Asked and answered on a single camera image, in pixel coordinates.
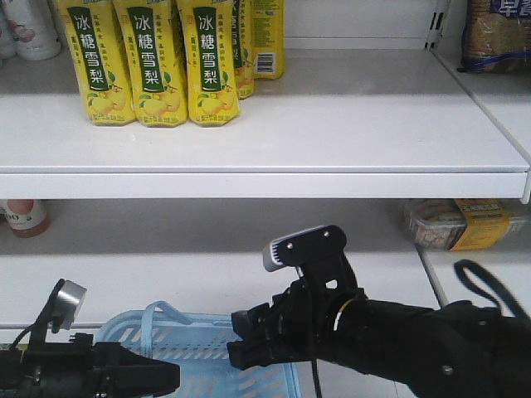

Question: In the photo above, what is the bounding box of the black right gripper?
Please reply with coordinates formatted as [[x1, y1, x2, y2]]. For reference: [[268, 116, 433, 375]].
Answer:
[[227, 260, 368, 370]]

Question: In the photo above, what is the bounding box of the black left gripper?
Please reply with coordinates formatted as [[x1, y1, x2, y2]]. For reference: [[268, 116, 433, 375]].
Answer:
[[1, 333, 181, 397]]

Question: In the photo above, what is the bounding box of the light blue plastic basket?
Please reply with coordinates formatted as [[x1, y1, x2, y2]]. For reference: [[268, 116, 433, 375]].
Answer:
[[95, 301, 301, 397]]

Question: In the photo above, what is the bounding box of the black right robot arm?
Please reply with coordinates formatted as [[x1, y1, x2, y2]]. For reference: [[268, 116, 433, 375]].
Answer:
[[227, 255, 530, 397]]

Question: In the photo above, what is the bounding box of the orange juice bottle right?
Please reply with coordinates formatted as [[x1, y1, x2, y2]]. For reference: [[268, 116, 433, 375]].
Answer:
[[1, 199, 51, 238]]

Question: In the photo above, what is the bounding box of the clear cookie tray yellow label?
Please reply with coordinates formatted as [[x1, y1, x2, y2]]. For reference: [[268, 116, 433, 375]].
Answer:
[[401, 199, 530, 251]]

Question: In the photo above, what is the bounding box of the yellow pear drink bottle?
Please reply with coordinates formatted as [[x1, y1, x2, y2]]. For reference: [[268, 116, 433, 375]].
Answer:
[[113, 1, 188, 128], [176, 0, 240, 127], [55, 1, 136, 126]]

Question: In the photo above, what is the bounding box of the white metal shelving unit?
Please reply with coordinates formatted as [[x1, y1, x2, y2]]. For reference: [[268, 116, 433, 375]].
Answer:
[[0, 0, 531, 398]]

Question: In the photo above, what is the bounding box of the white peach drink bottle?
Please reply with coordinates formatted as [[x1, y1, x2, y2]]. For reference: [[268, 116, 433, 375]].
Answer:
[[1, 0, 61, 61]]

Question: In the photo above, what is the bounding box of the brown snack bag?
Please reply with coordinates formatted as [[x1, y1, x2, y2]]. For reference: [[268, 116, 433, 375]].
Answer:
[[460, 0, 530, 73]]

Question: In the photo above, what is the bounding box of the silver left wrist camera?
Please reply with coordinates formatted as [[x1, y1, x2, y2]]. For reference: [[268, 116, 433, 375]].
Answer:
[[50, 279, 87, 333]]

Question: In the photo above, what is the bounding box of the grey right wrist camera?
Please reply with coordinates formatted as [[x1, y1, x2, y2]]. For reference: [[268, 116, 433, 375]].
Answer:
[[262, 225, 347, 272]]

